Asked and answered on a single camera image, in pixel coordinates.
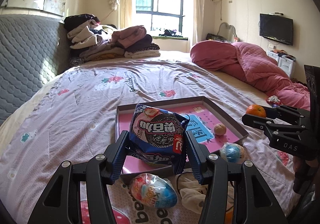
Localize pile of folded clothes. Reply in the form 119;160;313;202
63;14;160;66

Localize grey quilted headboard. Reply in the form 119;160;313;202
0;14;70;123

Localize white drawstring cloth bag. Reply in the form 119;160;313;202
176;172;235;215

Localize white drawer cabinet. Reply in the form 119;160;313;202
267;50;296;78

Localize walnut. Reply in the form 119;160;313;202
213;123;227;136

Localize pink strawberry bed sheet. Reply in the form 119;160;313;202
0;58;301;224

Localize small toy figure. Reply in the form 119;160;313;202
266;95;282;107

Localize cream curtain right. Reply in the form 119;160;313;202
191;0;205;46

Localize window with dark frame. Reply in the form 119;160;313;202
135;0;184;34

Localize clothes on window sill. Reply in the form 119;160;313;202
159;29;183;38

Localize pink quilted blanket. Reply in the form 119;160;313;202
190;40;310;110

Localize blue oreo cookie packet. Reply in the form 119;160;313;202
129;104;190;175

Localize pink chinese workbook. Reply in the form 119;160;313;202
123;103;242;174

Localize blue surprise egg toy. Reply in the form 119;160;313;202
220;143;247;164

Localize black flat tv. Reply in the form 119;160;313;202
259;14;294;46

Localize orange tangerine with stem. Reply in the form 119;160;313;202
224;207;233;224

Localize red blue surprise egg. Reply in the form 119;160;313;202
129;173;178;208

